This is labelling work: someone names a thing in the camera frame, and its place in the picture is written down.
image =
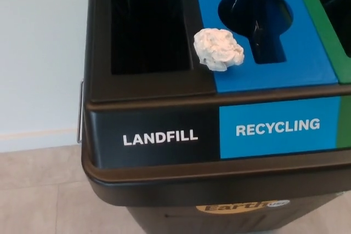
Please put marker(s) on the white paper ball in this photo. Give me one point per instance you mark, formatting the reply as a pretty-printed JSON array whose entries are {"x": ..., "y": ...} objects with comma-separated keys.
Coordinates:
[{"x": 216, "y": 49}]

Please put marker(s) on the black three-stream trash can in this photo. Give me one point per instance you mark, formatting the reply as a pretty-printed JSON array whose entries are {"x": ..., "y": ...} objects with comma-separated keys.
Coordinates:
[{"x": 164, "y": 187}]

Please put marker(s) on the black landfill lid panel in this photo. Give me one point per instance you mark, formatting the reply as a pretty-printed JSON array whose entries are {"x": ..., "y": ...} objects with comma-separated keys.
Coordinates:
[{"x": 153, "y": 86}]

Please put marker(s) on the black landfill label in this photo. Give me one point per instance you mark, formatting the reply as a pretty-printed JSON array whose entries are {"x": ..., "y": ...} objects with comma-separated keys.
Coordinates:
[{"x": 109, "y": 135}]

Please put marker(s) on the blue recycling label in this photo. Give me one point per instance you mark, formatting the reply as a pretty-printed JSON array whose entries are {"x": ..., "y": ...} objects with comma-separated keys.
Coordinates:
[{"x": 274, "y": 146}]

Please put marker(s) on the round yellow Asgmt Earth sticker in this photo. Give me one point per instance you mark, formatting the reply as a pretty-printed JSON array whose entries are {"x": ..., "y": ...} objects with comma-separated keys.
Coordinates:
[{"x": 219, "y": 208}]

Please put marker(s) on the blue recycling lid panel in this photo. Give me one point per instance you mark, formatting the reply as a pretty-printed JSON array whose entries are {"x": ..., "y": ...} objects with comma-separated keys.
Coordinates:
[{"x": 301, "y": 61}]

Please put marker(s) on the small white USC sticker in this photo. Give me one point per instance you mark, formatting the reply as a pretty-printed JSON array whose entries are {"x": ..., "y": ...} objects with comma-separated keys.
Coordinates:
[{"x": 278, "y": 203}]

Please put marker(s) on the green compost lid panel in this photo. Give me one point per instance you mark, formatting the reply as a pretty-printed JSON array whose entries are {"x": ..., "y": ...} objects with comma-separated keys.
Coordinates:
[{"x": 315, "y": 6}]

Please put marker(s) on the green compost label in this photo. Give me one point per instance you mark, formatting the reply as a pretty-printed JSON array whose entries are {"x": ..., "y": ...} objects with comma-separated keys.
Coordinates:
[{"x": 346, "y": 124}]

